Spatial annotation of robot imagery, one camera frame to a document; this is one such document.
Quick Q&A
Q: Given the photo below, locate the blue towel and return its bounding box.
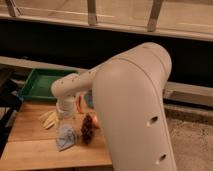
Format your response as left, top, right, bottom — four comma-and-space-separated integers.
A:
56, 124, 78, 151

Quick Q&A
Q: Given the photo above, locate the dark chair at left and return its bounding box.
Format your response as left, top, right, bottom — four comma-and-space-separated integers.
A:
0, 68, 22, 156

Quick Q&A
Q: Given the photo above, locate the green plastic tray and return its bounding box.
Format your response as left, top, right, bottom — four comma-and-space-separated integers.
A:
20, 68, 76, 102

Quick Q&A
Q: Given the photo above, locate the yellow apple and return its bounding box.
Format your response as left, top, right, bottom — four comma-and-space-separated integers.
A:
92, 115, 100, 129

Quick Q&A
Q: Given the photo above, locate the blue plastic cup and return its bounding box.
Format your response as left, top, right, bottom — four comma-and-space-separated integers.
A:
84, 91, 94, 108

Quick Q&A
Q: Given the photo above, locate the yellow banana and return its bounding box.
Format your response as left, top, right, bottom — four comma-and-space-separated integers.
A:
39, 110, 59, 129

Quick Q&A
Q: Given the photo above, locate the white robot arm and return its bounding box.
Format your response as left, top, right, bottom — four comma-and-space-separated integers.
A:
51, 42, 177, 171

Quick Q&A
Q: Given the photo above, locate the brown pine cone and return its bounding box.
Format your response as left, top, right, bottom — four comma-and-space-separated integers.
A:
81, 114, 94, 145

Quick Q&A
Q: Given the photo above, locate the orange carrot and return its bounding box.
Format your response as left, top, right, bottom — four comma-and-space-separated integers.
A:
76, 93, 85, 114

